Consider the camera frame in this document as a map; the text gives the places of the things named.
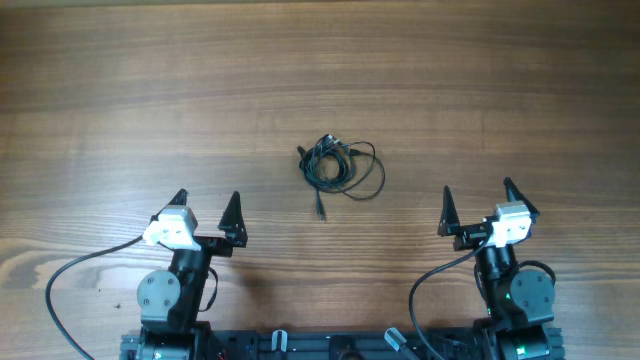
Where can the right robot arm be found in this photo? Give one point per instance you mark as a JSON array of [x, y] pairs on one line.
[[519, 295]]

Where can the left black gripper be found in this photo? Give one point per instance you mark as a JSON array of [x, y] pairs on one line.
[[230, 224]]

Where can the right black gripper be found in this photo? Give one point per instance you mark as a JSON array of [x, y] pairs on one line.
[[470, 235]]

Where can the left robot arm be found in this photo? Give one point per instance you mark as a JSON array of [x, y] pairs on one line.
[[170, 300]]

